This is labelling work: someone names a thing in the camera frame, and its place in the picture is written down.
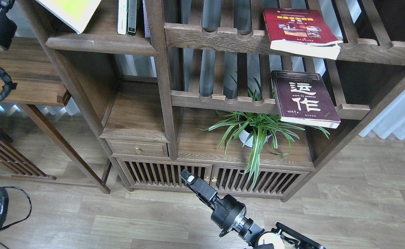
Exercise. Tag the slatted wooden rack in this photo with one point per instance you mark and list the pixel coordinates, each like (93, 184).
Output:
(19, 165)

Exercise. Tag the red book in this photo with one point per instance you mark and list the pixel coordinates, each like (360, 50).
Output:
(300, 32)

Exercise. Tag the white curtain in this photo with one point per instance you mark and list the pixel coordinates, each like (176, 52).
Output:
(391, 121)

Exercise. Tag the dark wooden bookshelf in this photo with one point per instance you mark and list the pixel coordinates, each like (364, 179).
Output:
(148, 99)

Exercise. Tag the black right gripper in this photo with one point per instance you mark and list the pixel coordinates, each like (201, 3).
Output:
(228, 213)

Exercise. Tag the white upright book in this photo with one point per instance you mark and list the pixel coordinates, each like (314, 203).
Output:
(122, 17)

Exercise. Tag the dark maroon book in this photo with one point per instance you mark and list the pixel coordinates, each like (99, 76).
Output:
(304, 99)

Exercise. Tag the yellow green book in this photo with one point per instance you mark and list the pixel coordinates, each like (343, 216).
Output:
(75, 13)

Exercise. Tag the wooden side table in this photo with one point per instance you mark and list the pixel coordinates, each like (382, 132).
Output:
(39, 84)

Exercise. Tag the spider plant in white pot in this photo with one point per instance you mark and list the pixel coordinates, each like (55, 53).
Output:
(254, 130)

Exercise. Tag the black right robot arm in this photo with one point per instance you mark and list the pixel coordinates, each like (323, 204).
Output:
(258, 238)

